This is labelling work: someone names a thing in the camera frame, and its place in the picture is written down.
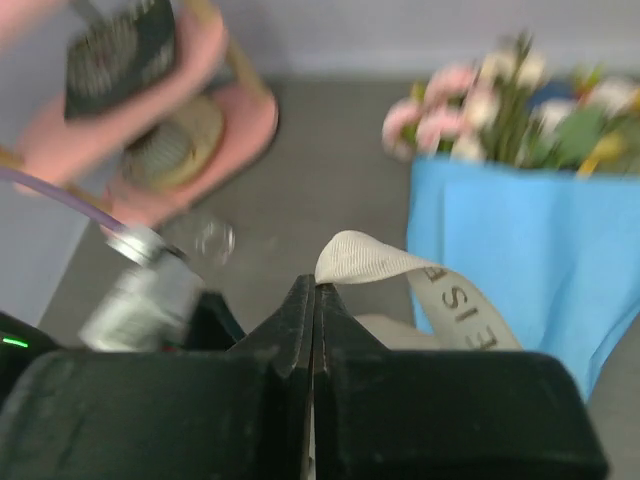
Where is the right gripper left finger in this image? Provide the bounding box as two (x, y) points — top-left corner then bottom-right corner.
(1, 276), (315, 479)

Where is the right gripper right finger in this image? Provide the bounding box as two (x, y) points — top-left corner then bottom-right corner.
(314, 285), (609, 479)

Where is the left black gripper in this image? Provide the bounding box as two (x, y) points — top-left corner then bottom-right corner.
(182, 292), (246, 351)

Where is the beige printed ribbon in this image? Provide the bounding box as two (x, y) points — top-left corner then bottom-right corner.
(315, 230), (522, 351)

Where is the blue wrapping paper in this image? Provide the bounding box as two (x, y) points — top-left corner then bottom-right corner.
(405, 74), (640, 405)

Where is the flower bouquet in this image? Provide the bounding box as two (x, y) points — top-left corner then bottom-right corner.
(381, 32), (639, 177)

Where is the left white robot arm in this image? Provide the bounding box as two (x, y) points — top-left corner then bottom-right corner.
(1, 291), (246, 405)

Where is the clear glass vase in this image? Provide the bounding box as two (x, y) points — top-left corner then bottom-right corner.
(161, 211), (235, 273)

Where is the pink three-tier shelf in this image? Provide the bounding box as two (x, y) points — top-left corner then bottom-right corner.
(1, 1), (278, 231)

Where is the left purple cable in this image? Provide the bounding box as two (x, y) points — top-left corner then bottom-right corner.
(0, 165), (131, 240)

